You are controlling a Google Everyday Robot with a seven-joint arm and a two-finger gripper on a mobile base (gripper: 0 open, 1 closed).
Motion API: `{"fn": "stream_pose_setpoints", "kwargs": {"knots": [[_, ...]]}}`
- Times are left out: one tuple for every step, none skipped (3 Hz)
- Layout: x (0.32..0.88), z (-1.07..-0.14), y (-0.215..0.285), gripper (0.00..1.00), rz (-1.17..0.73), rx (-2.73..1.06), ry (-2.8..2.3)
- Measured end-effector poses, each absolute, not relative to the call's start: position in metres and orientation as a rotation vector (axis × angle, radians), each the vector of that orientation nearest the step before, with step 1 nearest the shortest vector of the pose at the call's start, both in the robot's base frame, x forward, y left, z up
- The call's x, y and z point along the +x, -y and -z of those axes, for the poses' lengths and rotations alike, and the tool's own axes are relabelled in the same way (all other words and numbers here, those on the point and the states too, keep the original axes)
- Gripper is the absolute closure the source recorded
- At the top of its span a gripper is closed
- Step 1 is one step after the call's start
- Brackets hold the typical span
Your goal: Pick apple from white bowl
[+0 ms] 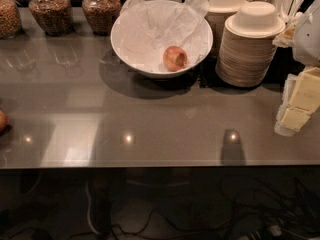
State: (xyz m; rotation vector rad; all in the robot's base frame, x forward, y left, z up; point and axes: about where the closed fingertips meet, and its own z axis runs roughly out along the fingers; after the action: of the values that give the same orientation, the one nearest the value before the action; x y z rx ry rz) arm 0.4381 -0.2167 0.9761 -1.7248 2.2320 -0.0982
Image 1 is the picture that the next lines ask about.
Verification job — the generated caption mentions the white crumpled paper liner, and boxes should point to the white crumpled paper liner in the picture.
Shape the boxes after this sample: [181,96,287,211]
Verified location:
[118,0,210,73]

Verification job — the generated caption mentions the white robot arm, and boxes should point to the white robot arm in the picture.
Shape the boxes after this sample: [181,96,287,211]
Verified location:
[274,0,320,136]

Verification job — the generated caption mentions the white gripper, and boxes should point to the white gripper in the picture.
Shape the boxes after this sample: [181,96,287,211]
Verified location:
[274,66,320,137]

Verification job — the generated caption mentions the cables under glass table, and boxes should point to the cables under glass table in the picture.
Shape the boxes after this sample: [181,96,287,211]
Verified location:
[109,173,320,240]

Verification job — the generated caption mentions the red apple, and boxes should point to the red apple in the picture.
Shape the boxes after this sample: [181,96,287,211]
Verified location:
[163,46,188,72]

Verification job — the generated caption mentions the right glass jar of grains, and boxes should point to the right glass jar of grains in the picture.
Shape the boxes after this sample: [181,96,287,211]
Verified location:
[82,0,122,36]

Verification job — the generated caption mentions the left glass jar of cereal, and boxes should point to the left glass jar of cereal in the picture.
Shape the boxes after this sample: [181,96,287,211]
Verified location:
[0,0,22,39]

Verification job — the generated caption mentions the white ceramic bowl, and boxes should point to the white ceramic bowl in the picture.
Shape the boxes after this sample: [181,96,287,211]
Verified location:
[110,0,214,80]

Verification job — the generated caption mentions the black mat under stacks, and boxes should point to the black mat under stacks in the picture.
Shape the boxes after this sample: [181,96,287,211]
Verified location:
[198,47,303,92]

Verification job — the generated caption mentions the front stack of paper bowls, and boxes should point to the front stack of paper bowls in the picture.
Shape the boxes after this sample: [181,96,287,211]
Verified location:
[216,1,285,88]

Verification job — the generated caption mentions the glass jar of grains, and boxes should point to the glass jar of grains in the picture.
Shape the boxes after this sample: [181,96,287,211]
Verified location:
[82,0,122,36]
[28,0,73,36]

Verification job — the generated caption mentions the apple at left edge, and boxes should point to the apple at left edge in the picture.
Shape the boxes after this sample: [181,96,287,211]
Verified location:
[0,109,8,133]

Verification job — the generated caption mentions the rear stack of paper bowls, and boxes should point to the rear stack of paper bowls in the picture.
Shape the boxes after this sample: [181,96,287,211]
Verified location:
[205,0,245,57]

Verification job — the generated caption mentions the stack of paper bowls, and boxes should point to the stack of paper bowls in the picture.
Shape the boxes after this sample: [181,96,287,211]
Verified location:
[216,1,285,88]
[205,0,245,57]

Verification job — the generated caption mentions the middle glass jar of grains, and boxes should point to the middle glass jar of grains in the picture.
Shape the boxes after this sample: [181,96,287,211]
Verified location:
[28,0,73,36]

